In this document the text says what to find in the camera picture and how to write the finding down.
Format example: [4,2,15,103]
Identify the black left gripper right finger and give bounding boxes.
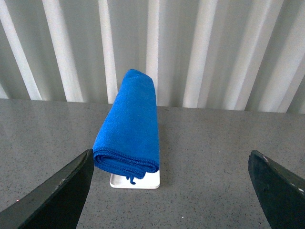
[248,150,305,229]

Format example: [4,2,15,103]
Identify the white towel rack stand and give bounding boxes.
[110,171,160,189]

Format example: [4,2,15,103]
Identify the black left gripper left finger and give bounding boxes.
[0,149,94,229]

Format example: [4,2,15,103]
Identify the blue microfiber towel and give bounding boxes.
[93,69,160,185]

